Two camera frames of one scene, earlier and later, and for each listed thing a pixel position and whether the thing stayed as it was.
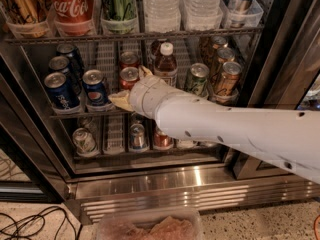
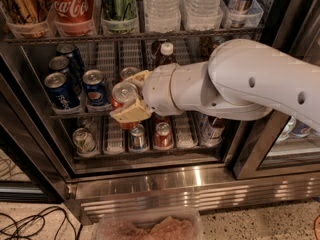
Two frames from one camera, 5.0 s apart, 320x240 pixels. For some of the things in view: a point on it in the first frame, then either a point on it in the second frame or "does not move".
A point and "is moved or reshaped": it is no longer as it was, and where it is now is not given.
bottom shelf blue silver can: [137, 136] does not move
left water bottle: [162, 8] does not move
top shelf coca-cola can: [72, 7] does not move
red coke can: [128, 77] is moved or reshaped
